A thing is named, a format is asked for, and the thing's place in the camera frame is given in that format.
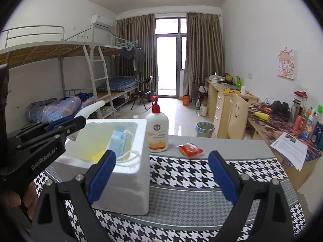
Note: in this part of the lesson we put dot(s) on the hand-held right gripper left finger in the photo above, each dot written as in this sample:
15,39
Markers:
102,176

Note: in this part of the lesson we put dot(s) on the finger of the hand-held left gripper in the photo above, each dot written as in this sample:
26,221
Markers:
75,124
30,129

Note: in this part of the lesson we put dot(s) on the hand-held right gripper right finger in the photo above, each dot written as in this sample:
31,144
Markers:
223,176

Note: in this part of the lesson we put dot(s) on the yellow foam net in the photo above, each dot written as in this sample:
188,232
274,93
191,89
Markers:
97,156

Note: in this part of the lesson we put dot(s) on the white foam strip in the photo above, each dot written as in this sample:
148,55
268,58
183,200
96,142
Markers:
90,109

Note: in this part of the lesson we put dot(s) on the white foam box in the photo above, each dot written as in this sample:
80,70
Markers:
131,181

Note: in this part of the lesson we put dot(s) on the blue face mask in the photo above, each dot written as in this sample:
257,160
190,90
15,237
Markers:
117,143

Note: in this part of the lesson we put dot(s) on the person's left hand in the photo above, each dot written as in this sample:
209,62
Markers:
30,201

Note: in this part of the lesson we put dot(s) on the blue orange quilt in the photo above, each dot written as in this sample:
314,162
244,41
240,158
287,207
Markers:
58,105

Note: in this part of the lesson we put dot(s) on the red snack packet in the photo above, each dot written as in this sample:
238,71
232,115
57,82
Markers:
190,150

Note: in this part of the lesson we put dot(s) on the houndstooth tablecloth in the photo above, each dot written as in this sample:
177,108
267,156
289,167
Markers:
181,194

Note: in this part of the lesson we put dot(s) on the trash bin with blue liner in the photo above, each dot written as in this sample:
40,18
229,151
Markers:
205,131

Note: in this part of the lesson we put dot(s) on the white bunk bed ladder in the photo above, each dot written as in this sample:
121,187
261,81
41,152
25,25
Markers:
99,80

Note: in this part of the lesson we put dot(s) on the blue plaid bedding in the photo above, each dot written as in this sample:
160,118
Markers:
118,83

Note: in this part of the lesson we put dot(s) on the wooden chair with smiley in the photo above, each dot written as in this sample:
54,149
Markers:
238,117

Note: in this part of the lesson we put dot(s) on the wooden desk with patterned cloth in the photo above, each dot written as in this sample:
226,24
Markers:
267,131

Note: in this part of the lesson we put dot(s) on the white jug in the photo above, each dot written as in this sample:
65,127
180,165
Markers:
203,111

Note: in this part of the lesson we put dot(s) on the white pump bottle red cap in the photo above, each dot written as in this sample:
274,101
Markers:
156,131

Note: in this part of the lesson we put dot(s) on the wooden desk with drawers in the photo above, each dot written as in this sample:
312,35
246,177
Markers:
219,105

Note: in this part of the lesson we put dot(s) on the yellow sponge roll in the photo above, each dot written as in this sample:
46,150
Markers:
262,116

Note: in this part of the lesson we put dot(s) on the printed paper sheets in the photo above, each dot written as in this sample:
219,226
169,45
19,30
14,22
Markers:
290,148

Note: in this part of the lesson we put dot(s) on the black folding chair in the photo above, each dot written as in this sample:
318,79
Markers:
143,90

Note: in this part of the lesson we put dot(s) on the metal bunk bed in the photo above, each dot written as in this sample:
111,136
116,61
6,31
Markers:
116,48
37,50

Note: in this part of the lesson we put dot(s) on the orange bag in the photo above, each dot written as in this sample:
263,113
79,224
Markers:
186,100

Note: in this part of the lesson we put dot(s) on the black headphones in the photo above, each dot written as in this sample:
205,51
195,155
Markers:
281,109

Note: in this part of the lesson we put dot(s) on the dark hanging clothes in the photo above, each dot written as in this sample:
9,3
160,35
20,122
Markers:
130,53

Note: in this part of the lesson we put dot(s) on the green spray bottle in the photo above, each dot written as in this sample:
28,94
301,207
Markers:
238,83

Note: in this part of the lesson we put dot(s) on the white cooking pot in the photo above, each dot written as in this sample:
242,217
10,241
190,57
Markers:
216,79

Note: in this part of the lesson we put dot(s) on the black yellow bag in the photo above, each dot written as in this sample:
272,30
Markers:
229,77

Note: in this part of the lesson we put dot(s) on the group of bottles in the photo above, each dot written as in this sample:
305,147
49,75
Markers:
309,126

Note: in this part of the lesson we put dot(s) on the white air conditioner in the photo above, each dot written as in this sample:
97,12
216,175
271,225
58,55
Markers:
103,21

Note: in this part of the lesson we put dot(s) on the brown curtain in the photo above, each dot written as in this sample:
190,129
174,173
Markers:
205,50
136,30

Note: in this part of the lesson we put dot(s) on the glass balcony door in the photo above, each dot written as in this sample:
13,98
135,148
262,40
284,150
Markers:
170,63

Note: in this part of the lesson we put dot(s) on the wall poster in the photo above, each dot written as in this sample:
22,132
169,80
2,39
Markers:
286,64

